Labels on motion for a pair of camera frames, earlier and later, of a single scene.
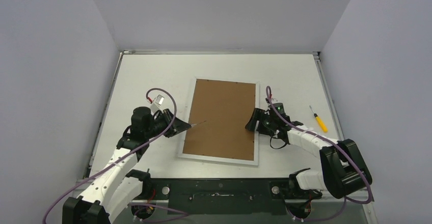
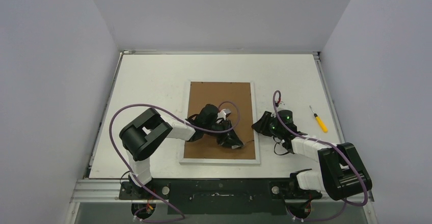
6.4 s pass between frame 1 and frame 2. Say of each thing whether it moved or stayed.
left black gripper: moved
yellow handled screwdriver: stayed
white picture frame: stayed
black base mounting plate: stayed
